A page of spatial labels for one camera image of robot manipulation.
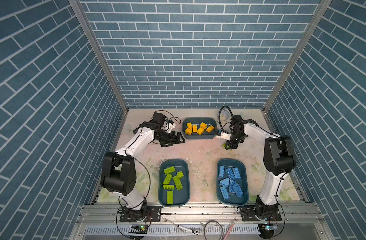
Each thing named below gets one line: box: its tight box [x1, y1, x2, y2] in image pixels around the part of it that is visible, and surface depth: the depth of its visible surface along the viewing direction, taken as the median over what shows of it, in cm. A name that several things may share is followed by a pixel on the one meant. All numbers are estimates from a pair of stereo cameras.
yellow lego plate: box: [205, 125, 215, 133], surface depth 108 cm
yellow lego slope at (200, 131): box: [197, 127, 205, 135], surface depth 107 cm
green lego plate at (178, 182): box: [172, 175, 183, 191], surface depth 83 cm
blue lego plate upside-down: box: [232, 183, 243, 197], surface depth 80 cm
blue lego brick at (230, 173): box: [225, 168, 236, 180], surface depth 88 cm
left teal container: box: [158, 158, 191, 207], surface depth 83 cm
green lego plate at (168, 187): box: [162, 184, 175, 190], surface depth 82 cm
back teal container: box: [182, 117, 218, 140], surface depth 108 cm
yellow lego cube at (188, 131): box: [184, 128, 192, 135], surface depth 107 cm
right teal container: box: [216, 158, 249, 206], surface depth 84 cm
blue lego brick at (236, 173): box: [232, 167, 241, 179], surface depth 87 cm
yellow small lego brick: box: [192, 124, 198, 133], surface depth 110 cm
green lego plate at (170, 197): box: [166, 190, 174, 205], surface depth 80 cm
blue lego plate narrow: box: [219, 186, 230, 200], surface depth 82 cm
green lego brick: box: [163, 165, 176, 175], surface depth 89 cm
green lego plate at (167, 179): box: [162, 174, 173, 185], surface depth 86 cm
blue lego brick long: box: [219, 165, 225, 178], surface depth 87 cm
